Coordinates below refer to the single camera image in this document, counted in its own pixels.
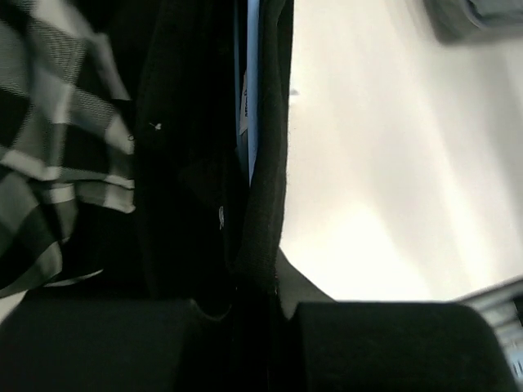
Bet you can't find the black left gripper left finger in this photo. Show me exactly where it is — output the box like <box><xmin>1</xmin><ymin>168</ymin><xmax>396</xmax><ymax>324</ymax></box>
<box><xmin>1</xmin><ymin>298</ymin><xmax>232</xmax><ymax>391</ymax></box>

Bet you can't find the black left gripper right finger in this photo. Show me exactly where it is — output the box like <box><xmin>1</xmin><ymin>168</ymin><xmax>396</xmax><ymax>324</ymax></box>
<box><xmin>283</xmin><ymin>302</ymin><xmax>518</xmax><ymax>392</ymax></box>

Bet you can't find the black white checked shirt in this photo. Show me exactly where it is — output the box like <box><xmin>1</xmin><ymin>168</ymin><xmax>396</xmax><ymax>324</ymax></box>
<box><xmin>0</xmin><ymin>0</ymin><xmax>138</xmax><ymax>299</ymax></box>

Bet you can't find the clear grey plastic bin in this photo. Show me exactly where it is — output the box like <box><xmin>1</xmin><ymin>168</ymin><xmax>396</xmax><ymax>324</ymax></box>
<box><xmin>423</xmin><ymin>0</ymin><xmax>522</xmax><ymax>45</ymax></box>

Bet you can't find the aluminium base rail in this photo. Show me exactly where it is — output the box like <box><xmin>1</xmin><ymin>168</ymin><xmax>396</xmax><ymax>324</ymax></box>
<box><xmin>458</xmin><ymin>278</ymin><xmax>522</xmax><ymax>390</ymax></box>

